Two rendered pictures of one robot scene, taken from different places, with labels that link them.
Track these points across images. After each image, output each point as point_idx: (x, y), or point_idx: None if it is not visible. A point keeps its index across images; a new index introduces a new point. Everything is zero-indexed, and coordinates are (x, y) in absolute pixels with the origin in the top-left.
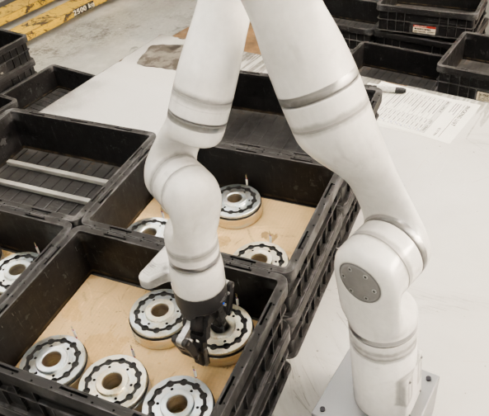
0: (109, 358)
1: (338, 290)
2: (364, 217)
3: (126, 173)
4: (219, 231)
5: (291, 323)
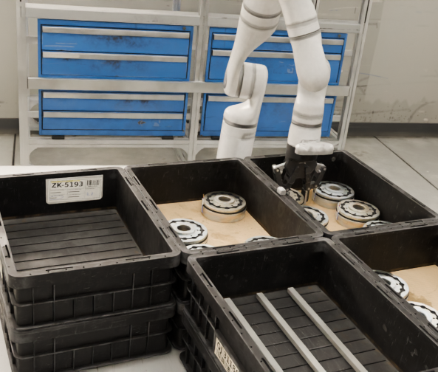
0: (352, 215)
1: (260, 105)
2: (238, 75)
3: (255, 242)
4: (210, 240)
5: None
